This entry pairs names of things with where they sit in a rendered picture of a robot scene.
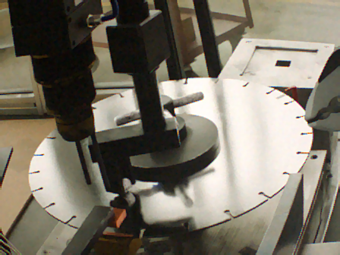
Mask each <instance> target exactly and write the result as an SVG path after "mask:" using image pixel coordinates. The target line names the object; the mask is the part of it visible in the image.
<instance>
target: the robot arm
mask: <svg viewBox="0 0 340 255"><path fill-rule="evenodd" d="M336 96H340V46H338V47H337V48H336V49H335V50H334V51H333V52H332V54H331V55H330V56H329V58H328V59H327V61H326V63H325V65H324V67H323V70H322V72H321V75H320V76H319V77H318V80H317V82H316V85H315V87H314V88H313V91H312V93H311V94H310V98H309V99H308V101H307V107H306V110H305V115H304V120H305V121H306V122H307V125H308V126H309V127H310V128H314V129H319V130H322V131H338V132H339V131H340V105H339V106H336V107H334V108H333V109H332V111H331V112H326V113H321V114H319V112H320V109H324V108H327V107H328V106H329V104H330V102H331V101H332V99H333V98H335V97H336Z"/></svg>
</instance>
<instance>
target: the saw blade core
mask: <svg viewBox="0 0 340 255"><path fill-rule="evenodd" d="M218 80H219V79H218V78H193V79H188V80H187V84H186V80H171V81H166V82H162V83H159V91H160V94H161V95H167V96H170V97H171V98H172V99H175V98H178V97H179V96H186V95H187V94H190V93H195V92H198V91H201V92H203V93H204V100H202V101H200V102H194V103H191V104H190V105H183V106H182V107H178V108H176V109H175V114H192V115H202V116H204V117H206V118H208V119H209V120H211V121H214V123H215V124H216V125H217V126H218V130H219V138H220V142H219V146H218V148H217V150H216V151H215V152H214V153H213V154H212V155H211V156H210V157H209V158H208V159H206V160H205V161H204V162H201V163H200V164H199V165H195V166H193V167H191V168H188V169H186V170H184V171H181V172H175V173H171V174H167V175H142V174H137V173H134V177H135V181H136V184H134V185H131V188H130V189H129V190H128V192H126V193H125V195H117V194H113V193H109V192H106V191H105V187H104V184H103V181H102V177H101V174H100V171H99V165H98V162H96V163H92V160H91V158H90V153H89V148H88V137H87V138H86V139H84V140H81V141H80V143H81V147H82V150H83V154H84V157H85V162H86V164H87V168H88V172H89V174H90V180H91V184H87V182H86V179H85V176H84V174H83V169H82V167H81V164H80V158H79V156H78V153H77V147H76V143H75V142H67V141H66V140H64V139H63V138H62V137H61V135H60V134H59V133H58V129H57V128H56V129H55V130H53V131H52V132H51V133H50V134H49V135H48V137H47V138H45V140H44V141H43V142H42V143H41V144H40V146H39V148H38V149H37V150H36V152H35V154H34V157H33V158H32V161H31V164H30V170H29V184H30V189H31V190H32V193H33V196H34V197H35V199H36V201H37V203H38V204H39V205H40V206H41V207H42V208H43V209H44V210H45V211H46V212H47V213H48V214H49V215H51V216H52V217H53V218H55V219H57V220H58V221H60V222H62V223H65V224H68V225H69V226H71V227H72V228H76V229H79V227H80V225H81V224H82V222H83V221H84V219H85V218H86V217H87V216H88V213H90V211H91V209H92V208H93V207H94V205H100V206H112V207H113V208H117V209H125V210H126V214H127V215H126V217H125V218H124V220H123V221H122V223H121V224H120V226H119V227H118V228H111V227H107V228H106V229H105V231H104V232H103V233H102V236H105V234H106V233H107V232H111V235H110V237H114V238H132V239H137V238H140V235H141V230H142V229H145V231H143V236H142V237H143V238H165V237H169V236H177V235H183V234H186V231H185V227H184V225H188V231H189V233H192V232H195V231H199V230H204V229H207V228H211V227H213V226H217V225H220V224H222V223H224V222H229V221H231V218H230V216H229V215H228V214H227V213H226V212H229V213H230V215H231V216H232V218H233V219H235V218H237V217H240V216H242V215H243V214H245V213H248V212H250V211H251V210H253V209H255V208H257V207H259V206H261V205H262V204H263V203H265V202H266V201H268V200H269V199H271V198H273V197H274V196H275V195H276V194H278V192H280V191H282V189H284V188H285V185H286V183H287V180H288V177H289V175H290V174H292V173H298V172H299V171H300V170H301V169H302V168H303V165H304V164H305V162H306V161H307V158H308V155H309V154H310V150H311V147H312V139H313V137H312V136H313V130H312V128H311V127H309V126H308V125H307V122H306V121H305V120H304V115H305V111H304V110H303V109H302V107H300V106H299V104H297V103H296V102H295V101H294V100H293V99H291V97H289V96H286V95H285V96H284V97H282V98H280V99H276V98H275V97H278V96H280V95H282V94H284V93H281V92H279V91H278V90H275V91H274V89H273V88H271V87H267V86H264V85H260V84H257V83H249V82H247V81H242V80H235V79H228V78H221V80H219V82H218ZM246 85H247V86H246ZM121 95H122V96H123V97H124V98H121V97H120V95H118V94H117V95H114V96H110V97H108V98H106V99H104V100H102V101H100V102H96V103H94V104H92V107H93V109H95V110H93V114H94V118H95V126H96V131H102V130H109V129H112V128H118V127H122V126H126V125H133V124H138V123H139V122H141V120H139V121H133V122H131V123H128V124H125V125H120V126H116V125H115V121H114V119H115V117H116V116H120V115H124V114H127V113H128V112H132V111H137V110H139V108H138V104H137V99H136V93H135V89H133V90H127V91H124V92H123V93H121ZM302 134H304V135H302ZM52 139H54V140H52ZM298 153H300V154H298ZM38 172H39V173H38ZM283 174H286V175H283ZM41 189H42V190H41ZM260 194H264V196H262V195H260ZM265 196H266V197H267V198H266V197H265ZM268 198H269V199H268ZM52 204H53V205H54V206H52ZM73 218H75V219H73Z"/></svg>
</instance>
